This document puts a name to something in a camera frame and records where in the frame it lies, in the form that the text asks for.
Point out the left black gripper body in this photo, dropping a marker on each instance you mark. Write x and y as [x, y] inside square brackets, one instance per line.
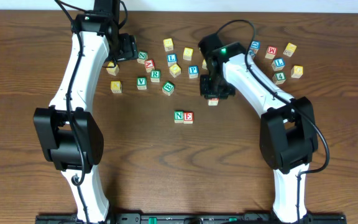
[128, 47]

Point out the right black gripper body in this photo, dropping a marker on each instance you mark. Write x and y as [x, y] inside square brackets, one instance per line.
[215, 91]

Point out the red U block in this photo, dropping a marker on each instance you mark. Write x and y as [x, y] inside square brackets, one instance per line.
[213, 101]

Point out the red E block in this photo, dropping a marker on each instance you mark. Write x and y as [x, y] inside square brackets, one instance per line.
[188, 118]

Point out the green N block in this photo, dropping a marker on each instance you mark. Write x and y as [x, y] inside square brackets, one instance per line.
[178, 116]

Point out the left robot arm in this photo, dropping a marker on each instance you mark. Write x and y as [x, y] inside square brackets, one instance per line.
[68, 134]

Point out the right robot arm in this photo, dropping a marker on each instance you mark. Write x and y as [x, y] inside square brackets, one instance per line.
[287, 138]

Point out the green Z block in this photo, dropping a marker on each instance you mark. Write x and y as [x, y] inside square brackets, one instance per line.
[142, 57]

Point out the yellow O block centre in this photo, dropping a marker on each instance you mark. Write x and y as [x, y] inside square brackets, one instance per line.
[204, 65]

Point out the yellow o block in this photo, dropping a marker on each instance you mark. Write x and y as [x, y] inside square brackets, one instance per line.
[175, 70]
[204, 65]

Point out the yellow C block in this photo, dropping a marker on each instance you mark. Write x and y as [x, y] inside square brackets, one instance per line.
[112, 68]

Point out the blue P block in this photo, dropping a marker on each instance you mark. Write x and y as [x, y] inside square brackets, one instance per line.
[193, 71]

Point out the red A block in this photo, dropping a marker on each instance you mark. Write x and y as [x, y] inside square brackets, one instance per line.
[149, 65]

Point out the green V block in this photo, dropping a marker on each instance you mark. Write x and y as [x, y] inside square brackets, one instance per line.
[141, 83]

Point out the yellow K block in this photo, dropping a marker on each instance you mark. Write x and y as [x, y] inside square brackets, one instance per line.
[116, 87]

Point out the yellow s block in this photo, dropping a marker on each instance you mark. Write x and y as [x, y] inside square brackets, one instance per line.
[188, 53]
[168, 44]

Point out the green R block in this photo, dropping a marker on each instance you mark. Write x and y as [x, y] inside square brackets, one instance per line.
[155, 76]

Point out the green B block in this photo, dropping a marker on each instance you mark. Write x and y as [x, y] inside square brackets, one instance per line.
[168, 88]

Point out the yellow S block top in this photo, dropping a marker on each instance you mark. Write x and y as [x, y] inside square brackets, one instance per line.
[168, 44]

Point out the blue l block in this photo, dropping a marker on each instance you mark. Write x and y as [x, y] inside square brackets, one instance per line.
[171, 59]
[278, 64]

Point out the blue D block right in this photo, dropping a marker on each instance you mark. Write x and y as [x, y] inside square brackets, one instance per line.
[255, 46]

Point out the green 4 block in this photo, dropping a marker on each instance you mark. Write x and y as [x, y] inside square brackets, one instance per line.
[279, 78]

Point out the red M block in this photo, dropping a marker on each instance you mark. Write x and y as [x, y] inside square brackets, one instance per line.
[271, 52]

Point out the blue L block right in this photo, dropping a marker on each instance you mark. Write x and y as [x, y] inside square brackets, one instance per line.
[278, 64]

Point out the yellow block top right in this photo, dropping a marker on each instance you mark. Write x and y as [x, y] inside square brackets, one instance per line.
[289, 49]

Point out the yellow G block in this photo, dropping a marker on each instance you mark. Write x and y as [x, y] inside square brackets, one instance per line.
[297, 71]

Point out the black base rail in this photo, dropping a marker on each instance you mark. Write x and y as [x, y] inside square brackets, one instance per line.
[136, 218]

